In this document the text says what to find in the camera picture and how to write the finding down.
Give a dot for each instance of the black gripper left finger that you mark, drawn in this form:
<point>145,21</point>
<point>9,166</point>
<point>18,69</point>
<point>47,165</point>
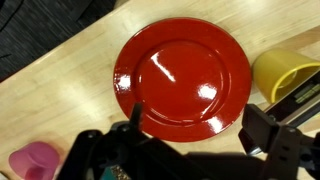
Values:
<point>136,115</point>

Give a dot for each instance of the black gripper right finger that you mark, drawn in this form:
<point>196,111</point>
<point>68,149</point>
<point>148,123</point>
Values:
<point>260,128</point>

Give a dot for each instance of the yellow cup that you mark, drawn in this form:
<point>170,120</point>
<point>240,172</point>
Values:
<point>273,71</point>

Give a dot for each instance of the red plate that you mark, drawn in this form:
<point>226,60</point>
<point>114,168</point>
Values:
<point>181,78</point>

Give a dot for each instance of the pink plastic bowl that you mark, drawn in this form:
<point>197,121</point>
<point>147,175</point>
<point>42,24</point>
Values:
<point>35,161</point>

